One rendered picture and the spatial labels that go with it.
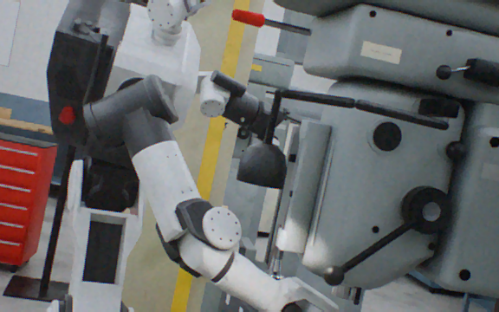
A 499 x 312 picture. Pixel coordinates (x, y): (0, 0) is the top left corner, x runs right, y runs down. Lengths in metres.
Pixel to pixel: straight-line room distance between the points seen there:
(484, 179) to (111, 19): 0.82
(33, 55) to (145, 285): 7.47
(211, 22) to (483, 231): 1.91
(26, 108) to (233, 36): 7.46
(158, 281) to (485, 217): 1.96
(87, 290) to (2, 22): 8.73
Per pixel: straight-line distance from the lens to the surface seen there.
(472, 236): 1.13
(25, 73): 10.15
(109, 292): 1.64
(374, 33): 1.04
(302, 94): 0.99
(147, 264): 2.90
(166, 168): 1.27
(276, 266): 1.60
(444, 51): 1.08
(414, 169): 1.09
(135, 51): 1.44
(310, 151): 1.11
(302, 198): 1.12
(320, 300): 1.34
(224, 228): 1.25
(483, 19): 1.10
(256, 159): 1.01
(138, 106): 1.30
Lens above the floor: 1.53
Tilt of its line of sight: 3 degrees down
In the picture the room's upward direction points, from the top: 12 degrees clockwise
